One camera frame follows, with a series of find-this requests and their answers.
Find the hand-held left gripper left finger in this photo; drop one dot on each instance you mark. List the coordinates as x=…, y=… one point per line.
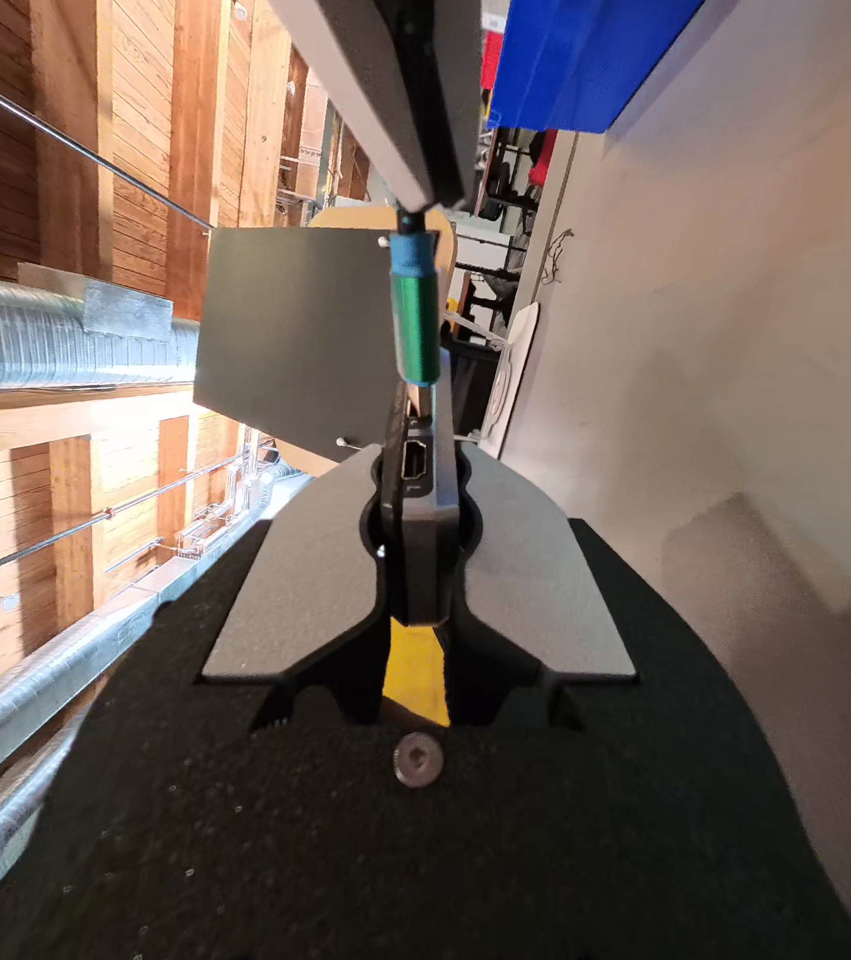
x=298, y=600

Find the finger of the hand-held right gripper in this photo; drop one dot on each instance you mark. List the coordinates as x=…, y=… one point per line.
x=467, y=75
x=350, y=75

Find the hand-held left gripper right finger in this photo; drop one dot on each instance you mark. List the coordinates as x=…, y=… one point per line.
x=545, y=600

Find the large blue plastic bin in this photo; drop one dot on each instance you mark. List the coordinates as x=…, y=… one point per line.
x=583, y=60

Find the black HDMI switch box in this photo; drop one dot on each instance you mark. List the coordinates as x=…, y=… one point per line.
x=418, y=540

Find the yellow plastic bin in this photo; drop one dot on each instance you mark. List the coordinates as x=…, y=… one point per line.
x=414, y=675

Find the thin metal ceiling rod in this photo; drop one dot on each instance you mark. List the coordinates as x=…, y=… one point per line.
x=80, y=146

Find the silver ceiling duct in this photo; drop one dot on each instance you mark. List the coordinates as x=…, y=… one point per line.
x=20, y=337
x=20, y=705

